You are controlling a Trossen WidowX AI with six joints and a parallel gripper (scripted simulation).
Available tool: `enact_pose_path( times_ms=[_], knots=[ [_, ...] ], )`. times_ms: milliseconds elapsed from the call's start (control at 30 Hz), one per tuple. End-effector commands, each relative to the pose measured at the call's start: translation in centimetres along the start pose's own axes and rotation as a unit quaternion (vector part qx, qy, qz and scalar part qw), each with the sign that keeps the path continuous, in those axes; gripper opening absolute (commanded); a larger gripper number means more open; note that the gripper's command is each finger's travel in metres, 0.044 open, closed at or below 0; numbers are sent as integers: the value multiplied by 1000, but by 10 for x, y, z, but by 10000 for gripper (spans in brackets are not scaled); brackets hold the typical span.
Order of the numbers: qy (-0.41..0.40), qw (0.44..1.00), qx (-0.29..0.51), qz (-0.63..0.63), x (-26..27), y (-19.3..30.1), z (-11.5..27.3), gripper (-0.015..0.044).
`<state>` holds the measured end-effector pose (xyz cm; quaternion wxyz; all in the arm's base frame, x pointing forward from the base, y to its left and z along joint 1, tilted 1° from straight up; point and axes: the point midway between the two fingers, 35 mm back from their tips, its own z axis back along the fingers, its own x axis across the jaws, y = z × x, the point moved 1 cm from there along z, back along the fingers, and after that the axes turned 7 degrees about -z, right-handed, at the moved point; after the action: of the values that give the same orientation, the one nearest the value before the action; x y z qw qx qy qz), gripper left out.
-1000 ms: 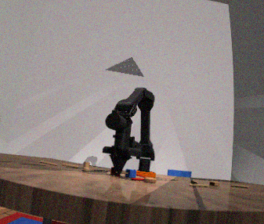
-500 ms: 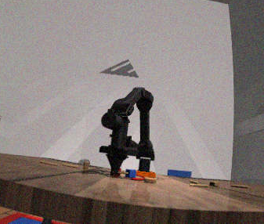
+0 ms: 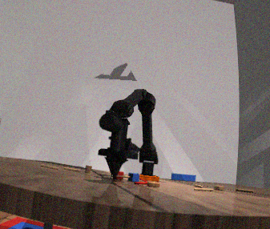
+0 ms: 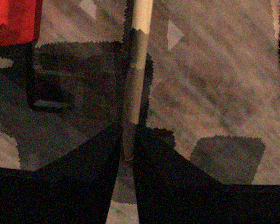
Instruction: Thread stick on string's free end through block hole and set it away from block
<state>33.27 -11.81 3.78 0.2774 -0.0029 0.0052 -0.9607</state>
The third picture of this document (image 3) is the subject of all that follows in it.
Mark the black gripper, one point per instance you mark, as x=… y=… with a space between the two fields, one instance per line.
x=116 y=154

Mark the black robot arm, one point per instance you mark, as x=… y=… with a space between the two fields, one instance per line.
x=112 y=121

